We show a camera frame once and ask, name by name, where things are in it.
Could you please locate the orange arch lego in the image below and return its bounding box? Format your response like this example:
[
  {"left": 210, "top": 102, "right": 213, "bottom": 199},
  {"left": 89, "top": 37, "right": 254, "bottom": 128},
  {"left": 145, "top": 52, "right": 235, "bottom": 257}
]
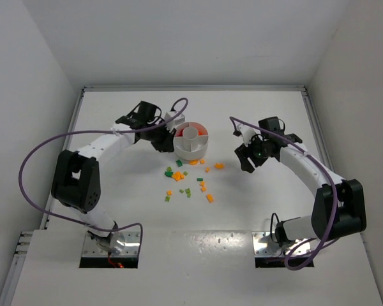
[{"left": 214, "top": 163, "right": 225, "bottom": 169}]

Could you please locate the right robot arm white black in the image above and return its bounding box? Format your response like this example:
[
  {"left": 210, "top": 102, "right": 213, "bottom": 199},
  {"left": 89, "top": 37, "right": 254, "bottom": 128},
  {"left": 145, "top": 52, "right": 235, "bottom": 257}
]
[{"left": 230, "top": 117, "right": 367, "bottom": 247}]

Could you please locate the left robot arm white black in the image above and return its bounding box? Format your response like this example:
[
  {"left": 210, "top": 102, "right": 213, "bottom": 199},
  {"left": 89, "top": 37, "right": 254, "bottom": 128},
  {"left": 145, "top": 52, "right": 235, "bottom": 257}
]
[{"left": 51, "top": 101, "right": 184, "bottom": 253}]

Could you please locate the white round divided container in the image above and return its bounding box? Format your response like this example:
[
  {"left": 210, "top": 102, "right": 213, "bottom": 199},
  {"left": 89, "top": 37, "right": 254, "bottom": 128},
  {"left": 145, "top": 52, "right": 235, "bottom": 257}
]
[{"left": 173, "top": 122, "right": 209, "bottom": 161}]

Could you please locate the yellow orange lego cluster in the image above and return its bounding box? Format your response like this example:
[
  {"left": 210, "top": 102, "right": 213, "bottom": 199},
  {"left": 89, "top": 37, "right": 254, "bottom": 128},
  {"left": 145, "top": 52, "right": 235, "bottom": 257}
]
[{"left": 172, "top": 171, "right": 185, "bottom": 181}]

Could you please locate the yellow orange lego group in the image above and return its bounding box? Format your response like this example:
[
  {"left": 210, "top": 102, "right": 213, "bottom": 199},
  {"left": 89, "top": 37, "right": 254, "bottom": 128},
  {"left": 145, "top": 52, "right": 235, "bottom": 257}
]
[{"left": 199, "top": 181, "right": 214, "bottom": 203}]

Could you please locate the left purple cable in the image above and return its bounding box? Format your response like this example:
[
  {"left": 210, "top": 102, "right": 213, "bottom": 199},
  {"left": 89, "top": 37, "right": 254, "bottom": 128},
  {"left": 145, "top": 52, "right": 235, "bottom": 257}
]
[{"left": 18, "top": 98, "right": 189, "bottom": 252}]

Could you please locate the purple cable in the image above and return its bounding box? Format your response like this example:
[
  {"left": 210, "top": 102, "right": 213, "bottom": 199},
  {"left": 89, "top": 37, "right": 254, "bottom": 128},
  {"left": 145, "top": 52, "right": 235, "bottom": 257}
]
[
  {"left": 229, "top": 116, "right": 339, "bottom": 271},
  {"left": 18, "top": 98, "right": 189, "bottom": 252}
]

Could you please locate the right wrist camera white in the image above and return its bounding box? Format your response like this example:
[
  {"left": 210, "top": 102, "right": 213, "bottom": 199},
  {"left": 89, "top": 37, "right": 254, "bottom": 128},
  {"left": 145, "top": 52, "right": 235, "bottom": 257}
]
[{"left": 233, "top": 124, "right": 257, "bottom": 146}]

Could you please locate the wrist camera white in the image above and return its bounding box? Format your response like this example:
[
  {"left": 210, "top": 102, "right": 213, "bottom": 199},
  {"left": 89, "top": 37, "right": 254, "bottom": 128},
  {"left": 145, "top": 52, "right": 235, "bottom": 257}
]
[
  {"left": 233, "top": 124, "right": 257, "bottom": 146},
  {"left": 163, "top": 111, "right": 185, "bottom": 131}
]

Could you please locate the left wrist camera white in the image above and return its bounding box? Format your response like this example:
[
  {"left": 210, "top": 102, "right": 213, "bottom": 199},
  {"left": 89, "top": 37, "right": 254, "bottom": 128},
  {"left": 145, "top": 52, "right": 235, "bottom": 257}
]
[{"left": 163, "top": 111, "right": 185, "bottom": 131}]

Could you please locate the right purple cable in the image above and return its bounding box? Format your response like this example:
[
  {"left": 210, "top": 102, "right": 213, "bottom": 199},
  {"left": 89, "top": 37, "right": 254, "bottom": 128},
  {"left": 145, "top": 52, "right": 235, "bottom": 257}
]
[{"left": 229, "top": 116, "right": 339, "bottom": 271}]

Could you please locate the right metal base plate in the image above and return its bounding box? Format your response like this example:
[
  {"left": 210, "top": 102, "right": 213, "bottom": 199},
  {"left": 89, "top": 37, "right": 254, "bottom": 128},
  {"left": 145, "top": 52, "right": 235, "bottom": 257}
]
[{"left": 252, "top": 231, "right": 312, "bottom": 258}]

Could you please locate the metal base plate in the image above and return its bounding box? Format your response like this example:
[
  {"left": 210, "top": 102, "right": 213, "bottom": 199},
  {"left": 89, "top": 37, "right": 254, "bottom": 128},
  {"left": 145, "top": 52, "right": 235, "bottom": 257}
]
[
  {"left": 82, "top": 231, "right": 140, "bottom": 258},
  {"left": 252, "top": 231, "right": 312, "bottom": 258}
]

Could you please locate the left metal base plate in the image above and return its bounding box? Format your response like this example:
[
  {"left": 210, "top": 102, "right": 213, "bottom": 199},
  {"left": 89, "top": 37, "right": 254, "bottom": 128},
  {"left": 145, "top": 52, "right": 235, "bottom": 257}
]
[{"left": 82, "top": 231, "right": 140, "bottom": 258}]

